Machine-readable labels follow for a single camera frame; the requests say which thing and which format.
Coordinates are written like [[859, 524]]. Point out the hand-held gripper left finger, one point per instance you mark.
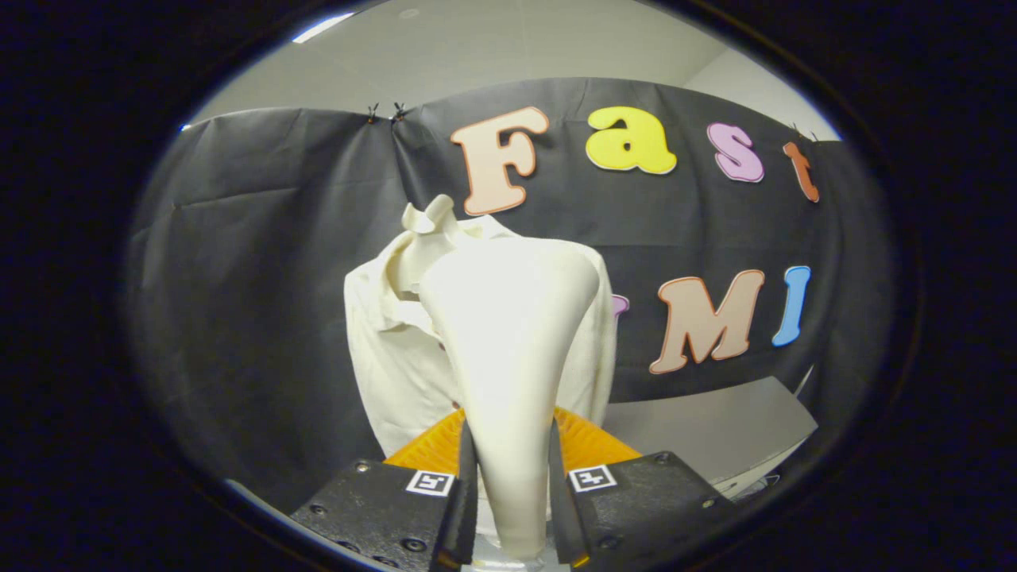
[[467, 508]]

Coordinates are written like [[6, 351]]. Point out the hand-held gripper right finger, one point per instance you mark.
[[562, 516]]

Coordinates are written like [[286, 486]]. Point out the cream button-up shirt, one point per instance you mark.
[[389, 373]]

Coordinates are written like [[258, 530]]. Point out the white garment steamer head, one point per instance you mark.
[[508, 357]]

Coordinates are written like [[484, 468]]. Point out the white cabinet with grey top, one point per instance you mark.
[[715, 429]]

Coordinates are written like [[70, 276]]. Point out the black backdrop cloth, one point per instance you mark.
[[254, 278]]

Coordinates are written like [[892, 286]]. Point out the ceiling light strip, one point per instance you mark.
[[322, 28]]

